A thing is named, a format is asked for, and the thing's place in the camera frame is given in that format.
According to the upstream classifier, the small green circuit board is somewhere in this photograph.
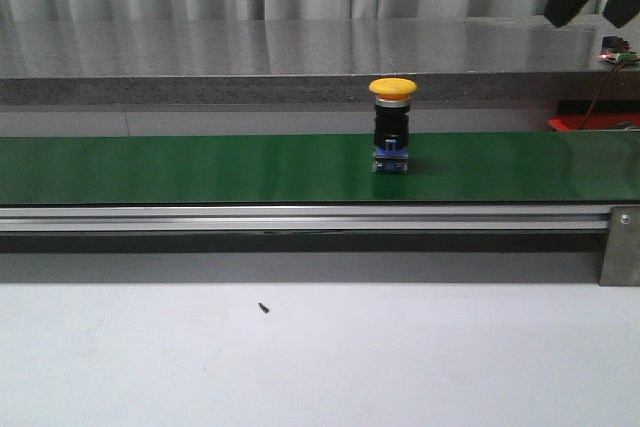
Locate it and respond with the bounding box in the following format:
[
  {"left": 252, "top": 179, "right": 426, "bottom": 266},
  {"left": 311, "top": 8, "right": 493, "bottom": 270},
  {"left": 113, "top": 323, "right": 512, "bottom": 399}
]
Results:
[{"left": 599, "top": 36, "right": 639, "bottom": 65}]

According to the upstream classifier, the green conveyor belt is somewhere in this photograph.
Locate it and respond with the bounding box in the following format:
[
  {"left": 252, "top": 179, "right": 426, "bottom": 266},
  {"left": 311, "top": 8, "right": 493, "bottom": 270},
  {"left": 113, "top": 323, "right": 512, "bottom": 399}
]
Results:
[{"left": 1, "top": 131, "right": 639, "bottom": 205}]

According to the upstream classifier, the aluminium conveyor side rail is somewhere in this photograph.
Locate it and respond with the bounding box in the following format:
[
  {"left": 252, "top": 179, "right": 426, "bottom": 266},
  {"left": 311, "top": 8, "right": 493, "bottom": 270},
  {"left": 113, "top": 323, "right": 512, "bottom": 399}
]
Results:
[{"left": 1, "top": 204, "right": 612, "bottom": 233}]

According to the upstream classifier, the steel conveyor support bracket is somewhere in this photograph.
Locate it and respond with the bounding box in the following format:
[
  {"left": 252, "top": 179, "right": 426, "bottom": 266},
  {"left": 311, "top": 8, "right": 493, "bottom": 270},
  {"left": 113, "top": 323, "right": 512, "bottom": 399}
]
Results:
[{"left": 599, "top": 205, "right": 640, "bottom": 287}]

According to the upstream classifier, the yellow mushroom push button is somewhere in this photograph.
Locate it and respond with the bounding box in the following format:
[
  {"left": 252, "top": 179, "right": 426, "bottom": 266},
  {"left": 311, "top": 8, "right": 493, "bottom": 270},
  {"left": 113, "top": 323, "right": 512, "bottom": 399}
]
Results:
[{"left": 369, "top": 77, "right": 417, "bottom": 174}]

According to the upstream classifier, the red plastic tray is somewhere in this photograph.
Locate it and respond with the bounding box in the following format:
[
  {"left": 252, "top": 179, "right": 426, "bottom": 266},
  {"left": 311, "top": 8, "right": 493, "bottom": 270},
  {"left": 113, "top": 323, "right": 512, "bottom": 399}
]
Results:
[{"left": 547, "top": 113, "right": 640, "bottom": 132}]

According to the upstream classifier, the red black wire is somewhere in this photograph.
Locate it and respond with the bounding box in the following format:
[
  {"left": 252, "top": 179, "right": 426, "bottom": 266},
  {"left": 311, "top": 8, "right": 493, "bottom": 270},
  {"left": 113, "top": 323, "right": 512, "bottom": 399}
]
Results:
[{"left": 579, "top": 60, "right": 625, "bottom": 131}]

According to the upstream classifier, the grey stone counter shelf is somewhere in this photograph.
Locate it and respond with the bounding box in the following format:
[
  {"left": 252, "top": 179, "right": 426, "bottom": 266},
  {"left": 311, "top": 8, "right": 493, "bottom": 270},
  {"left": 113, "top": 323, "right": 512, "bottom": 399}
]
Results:
[{"left": 1, "top": 15, "right": 639, "bottom": 106}]

